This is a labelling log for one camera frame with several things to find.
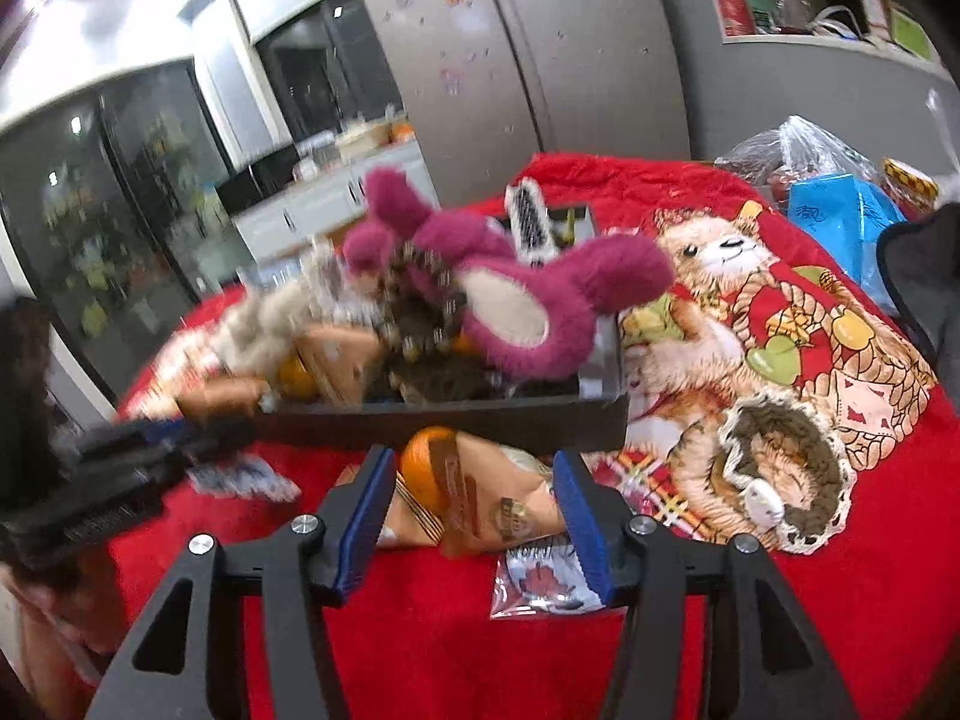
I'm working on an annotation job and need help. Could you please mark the blue white scrunchie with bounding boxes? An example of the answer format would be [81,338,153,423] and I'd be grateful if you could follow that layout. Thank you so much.
[187,454,301,504]

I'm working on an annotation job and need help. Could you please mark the orange mandarin fruit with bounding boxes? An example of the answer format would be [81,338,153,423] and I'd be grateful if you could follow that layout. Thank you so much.
[398,426,455,515]

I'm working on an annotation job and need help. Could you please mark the triangular orange snack pack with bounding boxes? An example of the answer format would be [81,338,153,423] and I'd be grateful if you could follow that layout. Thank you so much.
[377,429,565,556]

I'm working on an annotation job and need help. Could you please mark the brown lace trimmed scrunchie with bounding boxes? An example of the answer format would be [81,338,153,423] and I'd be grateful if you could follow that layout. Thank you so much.
[718,388,856,556]

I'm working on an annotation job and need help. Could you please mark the small red leaf packet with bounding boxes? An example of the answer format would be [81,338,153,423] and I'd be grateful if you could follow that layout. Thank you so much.
[490,535,607,619]

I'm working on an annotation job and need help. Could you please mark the wooden bead bracelet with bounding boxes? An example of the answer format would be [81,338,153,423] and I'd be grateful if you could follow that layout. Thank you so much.
[374,242,470,366]

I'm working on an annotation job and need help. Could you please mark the furry black hair claw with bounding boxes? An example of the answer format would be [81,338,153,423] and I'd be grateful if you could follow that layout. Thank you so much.
[505,177,560,266]

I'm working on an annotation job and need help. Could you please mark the person left hand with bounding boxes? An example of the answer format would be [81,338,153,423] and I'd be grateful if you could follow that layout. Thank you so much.
[2,546,128,718]

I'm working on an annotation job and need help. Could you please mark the black storage box tray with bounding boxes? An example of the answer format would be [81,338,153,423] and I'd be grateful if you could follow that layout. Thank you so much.
[256,277,626,454]

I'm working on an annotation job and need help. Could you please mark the red bear print blanket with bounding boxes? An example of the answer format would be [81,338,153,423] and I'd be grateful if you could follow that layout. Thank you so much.
[104,151,960,720]

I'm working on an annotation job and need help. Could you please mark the white kitchen cabinet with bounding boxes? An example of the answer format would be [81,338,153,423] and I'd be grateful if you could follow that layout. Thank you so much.
[233,140,439,262]

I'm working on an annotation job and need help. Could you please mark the black microwave oven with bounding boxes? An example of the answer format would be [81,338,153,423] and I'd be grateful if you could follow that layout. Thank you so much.
[217,145,301,216]

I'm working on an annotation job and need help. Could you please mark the pink plush bear toy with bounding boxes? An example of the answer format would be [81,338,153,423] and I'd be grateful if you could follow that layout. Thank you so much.
[343,167,675,380]

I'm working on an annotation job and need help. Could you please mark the purple grey fabric bag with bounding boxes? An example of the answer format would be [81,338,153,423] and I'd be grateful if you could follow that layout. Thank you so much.
[877,203,960,408]

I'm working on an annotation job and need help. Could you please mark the blue plastic bag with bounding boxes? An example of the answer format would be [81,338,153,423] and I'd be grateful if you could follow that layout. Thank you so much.
[788,174,905,316]

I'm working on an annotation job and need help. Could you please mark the silver double door refrigerator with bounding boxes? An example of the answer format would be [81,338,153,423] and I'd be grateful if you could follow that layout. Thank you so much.
[364,0,690,206]

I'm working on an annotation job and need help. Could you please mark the clear plastic food bag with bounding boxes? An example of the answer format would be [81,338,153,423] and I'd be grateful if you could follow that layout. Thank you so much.
[713,115,880,213]

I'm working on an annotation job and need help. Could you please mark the white wall shelf unit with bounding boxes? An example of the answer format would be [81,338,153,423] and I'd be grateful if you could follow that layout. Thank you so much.
[711,0,958,76]

